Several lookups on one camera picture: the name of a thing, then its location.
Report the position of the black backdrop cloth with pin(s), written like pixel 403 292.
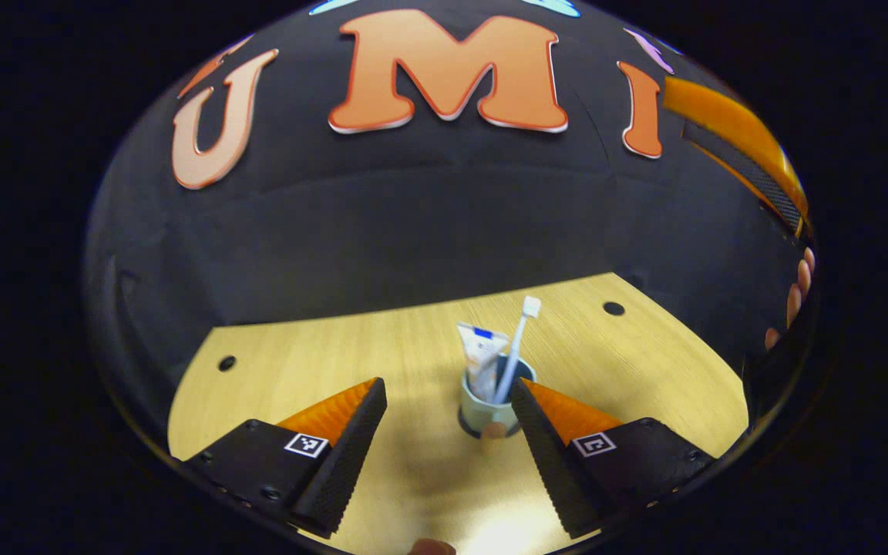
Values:
pixel 413 216

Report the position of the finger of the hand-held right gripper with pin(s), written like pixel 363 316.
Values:
pixel 745 146

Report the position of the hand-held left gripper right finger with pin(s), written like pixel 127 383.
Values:
pixel 548 462

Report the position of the white toothpaste tube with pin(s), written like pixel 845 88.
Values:
pixel 481 351

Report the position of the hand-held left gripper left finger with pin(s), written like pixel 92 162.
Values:
pixel 348 462

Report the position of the pale green cup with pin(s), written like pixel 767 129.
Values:
pixel 479 412

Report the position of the white toothbrush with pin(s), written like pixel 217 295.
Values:
pixel 517 339

